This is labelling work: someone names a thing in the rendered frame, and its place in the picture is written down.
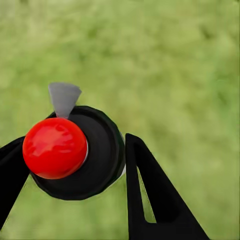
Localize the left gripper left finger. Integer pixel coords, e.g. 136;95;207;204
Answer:
0;136;30;230

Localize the pesticide atomizer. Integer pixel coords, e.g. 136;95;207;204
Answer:
22;81;126;201

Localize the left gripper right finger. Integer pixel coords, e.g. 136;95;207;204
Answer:
124;133;210;240

